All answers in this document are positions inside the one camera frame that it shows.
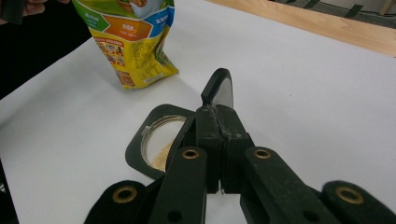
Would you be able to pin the clear jar with black lid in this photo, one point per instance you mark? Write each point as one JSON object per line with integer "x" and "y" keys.
{"x": 218, "y": 84}

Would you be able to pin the wooden table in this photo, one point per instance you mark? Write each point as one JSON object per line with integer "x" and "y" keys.
{"x": 311, "y": 25}

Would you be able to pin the yellow green printed pouch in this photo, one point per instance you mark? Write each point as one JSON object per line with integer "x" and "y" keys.
{"x": 137, "y": 56}

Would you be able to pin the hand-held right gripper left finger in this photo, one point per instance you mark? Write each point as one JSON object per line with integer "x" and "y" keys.
{"x": 211, "y": 137}

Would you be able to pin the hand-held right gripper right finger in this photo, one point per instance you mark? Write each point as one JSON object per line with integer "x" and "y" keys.
{"x": 235, "y": 137}

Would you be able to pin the light wooden frame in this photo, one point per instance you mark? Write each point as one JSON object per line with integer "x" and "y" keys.
{"x": 389, "y": 4}

